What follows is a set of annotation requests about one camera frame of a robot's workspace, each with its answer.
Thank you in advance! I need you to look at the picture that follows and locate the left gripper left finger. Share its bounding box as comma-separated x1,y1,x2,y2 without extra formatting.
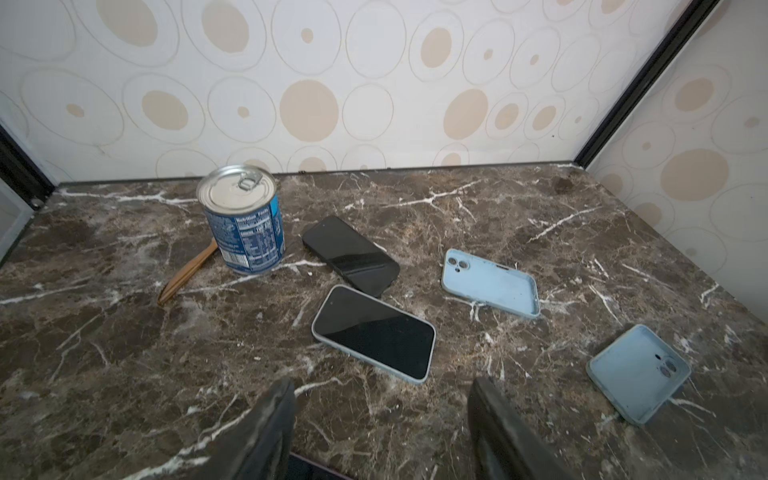
194,378,297,479

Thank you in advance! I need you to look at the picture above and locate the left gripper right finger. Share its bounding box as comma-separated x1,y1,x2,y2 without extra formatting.
467,378,573,480

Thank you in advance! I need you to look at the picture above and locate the black phone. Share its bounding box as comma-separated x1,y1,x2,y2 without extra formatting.
285,453,352,480
313,286,436,381

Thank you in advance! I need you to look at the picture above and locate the light blue phone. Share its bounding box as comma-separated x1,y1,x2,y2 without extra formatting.
441,249,541,319
586,324,692,426
310,283,438,386

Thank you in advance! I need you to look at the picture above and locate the black phone case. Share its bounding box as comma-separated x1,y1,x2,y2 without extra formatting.
302,215,400,298

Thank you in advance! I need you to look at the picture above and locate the brown wooden stick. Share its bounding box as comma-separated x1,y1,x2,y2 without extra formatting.
156,239,218,306

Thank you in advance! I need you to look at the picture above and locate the blue white tin can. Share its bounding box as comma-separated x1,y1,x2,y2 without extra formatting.
196,164,286,275

